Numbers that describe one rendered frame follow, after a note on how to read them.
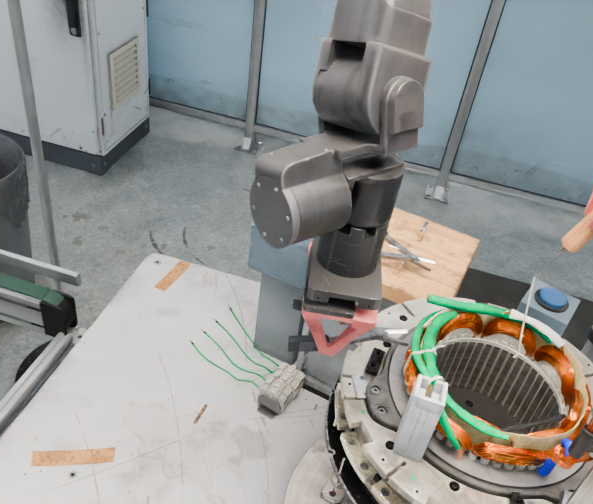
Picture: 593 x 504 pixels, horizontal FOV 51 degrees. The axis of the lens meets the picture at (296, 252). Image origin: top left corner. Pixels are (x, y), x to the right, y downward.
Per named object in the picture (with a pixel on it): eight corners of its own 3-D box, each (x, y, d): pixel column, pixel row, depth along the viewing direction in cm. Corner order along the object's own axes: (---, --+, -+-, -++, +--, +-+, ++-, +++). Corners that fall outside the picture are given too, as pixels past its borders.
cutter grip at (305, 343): (287, 352, 60) (289, 341, 59) (286, 346, 61) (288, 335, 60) (327, 351, 61) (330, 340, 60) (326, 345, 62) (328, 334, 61)
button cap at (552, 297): (560, 313, 89) (563, 308, 88) (534, 300, 91) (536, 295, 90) (568, 299, 92) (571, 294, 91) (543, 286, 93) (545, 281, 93)
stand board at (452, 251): (310, 267, 89) (313, 254, 88) (360, 207, 103) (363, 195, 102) (442, 323, 84) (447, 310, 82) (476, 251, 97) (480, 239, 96)
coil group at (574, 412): (550, 444, 62) (567, 419, 60) (553, 400, 67) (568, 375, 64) (568, 451, 62) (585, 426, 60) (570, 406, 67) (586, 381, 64)
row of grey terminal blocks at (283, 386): (275, 422, 99) (278, 406, 96) (251, 407, 101) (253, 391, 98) (307, 383, 106) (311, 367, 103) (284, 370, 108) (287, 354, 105)
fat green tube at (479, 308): (422, 309, 70) (426, 297, 69) (429, 289, 73) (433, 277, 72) (553, 355, 67) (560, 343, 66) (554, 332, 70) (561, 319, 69)
